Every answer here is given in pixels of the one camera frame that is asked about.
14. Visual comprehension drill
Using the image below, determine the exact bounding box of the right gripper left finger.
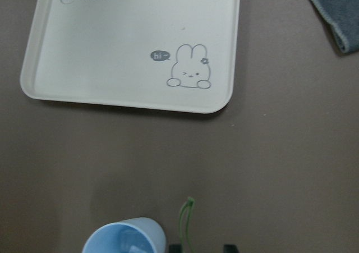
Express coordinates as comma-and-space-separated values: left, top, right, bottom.
169, 244, 182, 253

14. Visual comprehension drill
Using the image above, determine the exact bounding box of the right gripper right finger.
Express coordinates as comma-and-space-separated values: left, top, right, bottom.
223, 244, 238, 253

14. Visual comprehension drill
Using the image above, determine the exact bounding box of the dark cherries pair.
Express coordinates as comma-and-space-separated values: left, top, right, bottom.
178, 196, 196, 253

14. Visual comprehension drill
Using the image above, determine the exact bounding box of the light blue plastic cup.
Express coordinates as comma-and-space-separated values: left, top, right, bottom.
82, 217, 167, 252

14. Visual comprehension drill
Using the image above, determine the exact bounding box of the cream rabbit tray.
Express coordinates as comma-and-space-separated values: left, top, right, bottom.
20, 0, 240, 113

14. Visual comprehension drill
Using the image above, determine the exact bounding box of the grey folded cloth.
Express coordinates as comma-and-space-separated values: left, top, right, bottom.
311, 0, 358, 54

